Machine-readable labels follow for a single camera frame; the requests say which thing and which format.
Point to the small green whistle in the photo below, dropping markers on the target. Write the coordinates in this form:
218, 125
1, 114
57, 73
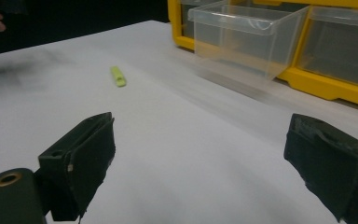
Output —
118, 76

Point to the clear plastic drawer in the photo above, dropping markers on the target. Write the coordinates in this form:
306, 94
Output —
245, 40
341, 46

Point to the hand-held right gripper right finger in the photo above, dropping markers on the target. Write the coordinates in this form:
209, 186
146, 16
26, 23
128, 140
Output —
332, 161

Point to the yellow drawer cabinet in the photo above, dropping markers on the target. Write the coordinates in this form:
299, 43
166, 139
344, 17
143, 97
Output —
323, 84

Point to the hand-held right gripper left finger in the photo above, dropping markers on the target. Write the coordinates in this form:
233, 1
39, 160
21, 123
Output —
84, 158

